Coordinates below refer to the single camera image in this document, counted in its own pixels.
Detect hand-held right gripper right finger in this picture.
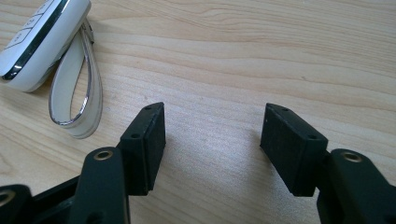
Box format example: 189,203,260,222
260,103,396,224

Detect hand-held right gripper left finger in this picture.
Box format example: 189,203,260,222
68,102,167,224

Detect white car key fob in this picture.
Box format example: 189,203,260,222
0,0,92,93

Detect white key fob strap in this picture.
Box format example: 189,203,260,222
48,19,104,140

